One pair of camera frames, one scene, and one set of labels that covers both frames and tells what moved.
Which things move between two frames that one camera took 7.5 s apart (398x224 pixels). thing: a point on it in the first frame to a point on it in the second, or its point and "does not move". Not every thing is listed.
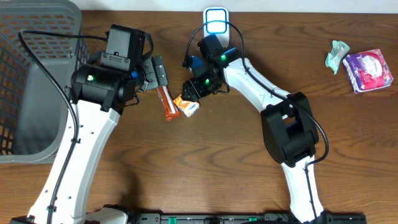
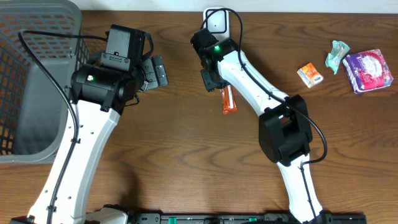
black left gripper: [154, 74] does not move
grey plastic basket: [37, 126] does not move
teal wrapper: [339, 50] does not move
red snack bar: [171, 109] to [229, 102]
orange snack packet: [187, 107] to [310, 75]
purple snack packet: [367, 71] does not move
